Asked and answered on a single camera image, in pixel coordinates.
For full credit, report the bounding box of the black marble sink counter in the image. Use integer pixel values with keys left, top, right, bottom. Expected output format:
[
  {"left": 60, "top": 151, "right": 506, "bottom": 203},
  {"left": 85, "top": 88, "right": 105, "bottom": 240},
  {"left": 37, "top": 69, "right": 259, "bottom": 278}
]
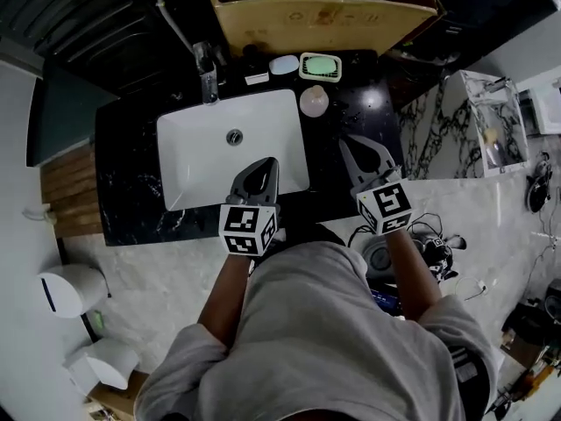
[{"left": 94, "top": 49, "right": 407, "bottom": 248}]

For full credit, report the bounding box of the white rectangular sink basin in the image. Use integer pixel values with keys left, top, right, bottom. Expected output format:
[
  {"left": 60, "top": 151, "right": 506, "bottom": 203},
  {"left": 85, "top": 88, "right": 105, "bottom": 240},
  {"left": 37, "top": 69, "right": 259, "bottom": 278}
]
[{"left": 156, "top": 88, "right": 311, "bottom": 212}]

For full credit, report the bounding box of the black cable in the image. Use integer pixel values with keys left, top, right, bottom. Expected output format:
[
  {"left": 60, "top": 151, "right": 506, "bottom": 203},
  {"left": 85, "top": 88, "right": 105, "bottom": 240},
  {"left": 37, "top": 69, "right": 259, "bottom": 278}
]
[{"left": 348, "top": 210, "right": 444, "bottom": 248}]

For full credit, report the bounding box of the wooden slat panel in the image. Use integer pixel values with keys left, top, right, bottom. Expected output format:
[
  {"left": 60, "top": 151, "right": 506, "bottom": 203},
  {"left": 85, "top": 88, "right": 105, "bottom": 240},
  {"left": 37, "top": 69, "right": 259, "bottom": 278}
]
[{"left": 40, "top": 144, "right": 104, "bottom": 239}]

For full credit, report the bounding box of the white appliance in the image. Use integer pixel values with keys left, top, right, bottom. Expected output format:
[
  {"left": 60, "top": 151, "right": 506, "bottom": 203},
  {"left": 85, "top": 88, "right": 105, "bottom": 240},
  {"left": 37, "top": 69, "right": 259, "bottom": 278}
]
[{"left": 528, "top": 80, "right": 561, "bottom": 136}]

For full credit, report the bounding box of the person's left forearm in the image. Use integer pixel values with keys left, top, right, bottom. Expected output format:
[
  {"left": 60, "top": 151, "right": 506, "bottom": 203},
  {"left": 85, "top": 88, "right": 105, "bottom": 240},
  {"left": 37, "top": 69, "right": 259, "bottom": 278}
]
[{"left": 196, "top": 252, "right": 256, "bottom": 351}]

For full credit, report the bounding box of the grey round kettle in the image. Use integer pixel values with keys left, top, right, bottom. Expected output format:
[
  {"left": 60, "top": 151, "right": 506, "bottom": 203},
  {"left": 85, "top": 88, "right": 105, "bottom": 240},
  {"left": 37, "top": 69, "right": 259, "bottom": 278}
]
[{"left": 362, "top": 234, "right": 401, "bottom": 281}]

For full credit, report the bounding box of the white plastic bin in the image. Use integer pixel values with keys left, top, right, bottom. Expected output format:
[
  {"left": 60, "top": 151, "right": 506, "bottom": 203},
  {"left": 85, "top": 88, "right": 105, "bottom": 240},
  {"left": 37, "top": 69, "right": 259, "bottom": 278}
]
[{"left": 64, "top": 337, "right": 142, "bottom": 391}]

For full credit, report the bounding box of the pink translucent bottle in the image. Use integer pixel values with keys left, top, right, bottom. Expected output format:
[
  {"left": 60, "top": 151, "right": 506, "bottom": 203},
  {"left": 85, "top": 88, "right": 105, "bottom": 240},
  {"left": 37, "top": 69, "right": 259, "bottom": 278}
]
[{"left": 299, "top": 84, "right": 330, "bottom": 119}]

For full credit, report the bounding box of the person's grey shirt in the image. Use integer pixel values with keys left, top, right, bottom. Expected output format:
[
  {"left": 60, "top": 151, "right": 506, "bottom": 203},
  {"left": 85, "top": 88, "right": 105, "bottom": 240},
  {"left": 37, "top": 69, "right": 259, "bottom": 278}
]
[{"left": 134, "top": 239, "right": 499, "bottom": 421}]

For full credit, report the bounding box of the person's right forearm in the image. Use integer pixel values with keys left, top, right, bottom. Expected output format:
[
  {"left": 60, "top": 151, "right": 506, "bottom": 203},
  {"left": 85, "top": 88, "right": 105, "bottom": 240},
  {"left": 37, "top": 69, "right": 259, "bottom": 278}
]
[{"left": 385, "top": 226, "right": 444, "bottom": 325}]

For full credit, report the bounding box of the white oval soap case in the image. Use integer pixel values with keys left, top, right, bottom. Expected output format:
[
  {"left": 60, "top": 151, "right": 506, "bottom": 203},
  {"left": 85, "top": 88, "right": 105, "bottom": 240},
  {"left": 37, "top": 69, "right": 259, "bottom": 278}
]
[{"left": 268, "top": 54, "right": 301, "bottom": 76}]

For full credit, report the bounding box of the brown cardboard box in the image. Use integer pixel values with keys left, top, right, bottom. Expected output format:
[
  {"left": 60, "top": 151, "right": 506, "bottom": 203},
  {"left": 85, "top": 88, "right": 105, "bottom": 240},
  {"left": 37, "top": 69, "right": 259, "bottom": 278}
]
[{"left": 204, "top": 0, "right": 447, "bottom": 57}]

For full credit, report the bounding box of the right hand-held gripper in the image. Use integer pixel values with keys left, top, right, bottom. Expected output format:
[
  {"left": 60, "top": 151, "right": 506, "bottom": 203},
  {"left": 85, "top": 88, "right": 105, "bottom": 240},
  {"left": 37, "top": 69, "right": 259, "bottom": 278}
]
[{"left": 338, "top": 134, "right": 415, "bottom": 237}]

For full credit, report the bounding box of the white hose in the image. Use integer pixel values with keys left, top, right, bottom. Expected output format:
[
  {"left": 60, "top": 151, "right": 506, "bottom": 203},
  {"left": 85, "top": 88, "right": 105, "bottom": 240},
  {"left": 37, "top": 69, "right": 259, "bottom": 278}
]
[{"left": 154, "top": 0, "right": 195, "bottom": 56}]

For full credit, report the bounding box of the white cable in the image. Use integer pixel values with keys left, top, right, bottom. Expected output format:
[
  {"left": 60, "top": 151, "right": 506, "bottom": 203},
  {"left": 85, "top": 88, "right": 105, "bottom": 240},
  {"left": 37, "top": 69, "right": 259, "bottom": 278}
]
[{"left": 454, "top": 275, "right": 489, "bottom": 302}]

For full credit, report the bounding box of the green soap dish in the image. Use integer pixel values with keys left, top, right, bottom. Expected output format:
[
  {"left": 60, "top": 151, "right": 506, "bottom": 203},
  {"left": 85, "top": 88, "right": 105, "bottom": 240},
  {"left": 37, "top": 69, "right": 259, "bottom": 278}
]
[{"left": 298, "top": 52, "right": 344, "bottom": 82}]

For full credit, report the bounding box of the chrome faucet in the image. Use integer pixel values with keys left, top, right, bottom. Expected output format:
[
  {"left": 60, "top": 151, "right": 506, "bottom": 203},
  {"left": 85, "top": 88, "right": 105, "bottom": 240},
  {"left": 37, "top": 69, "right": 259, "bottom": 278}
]
[{"left": 192, "top": 40, "right": 222, "bottom": 106}]

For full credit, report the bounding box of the white wall dispenser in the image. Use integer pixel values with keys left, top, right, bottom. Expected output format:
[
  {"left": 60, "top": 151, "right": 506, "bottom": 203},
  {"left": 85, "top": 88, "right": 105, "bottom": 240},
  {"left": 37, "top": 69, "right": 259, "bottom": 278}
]
[{"left": 36, "top": 264, "right": 109, "bottom": 320}]

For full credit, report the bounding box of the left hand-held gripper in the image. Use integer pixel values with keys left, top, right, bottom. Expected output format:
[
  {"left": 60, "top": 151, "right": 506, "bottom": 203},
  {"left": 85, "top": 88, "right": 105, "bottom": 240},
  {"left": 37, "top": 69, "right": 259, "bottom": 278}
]
[{"left": 217, "top": 156, "right": 282, "bottom": 259}]

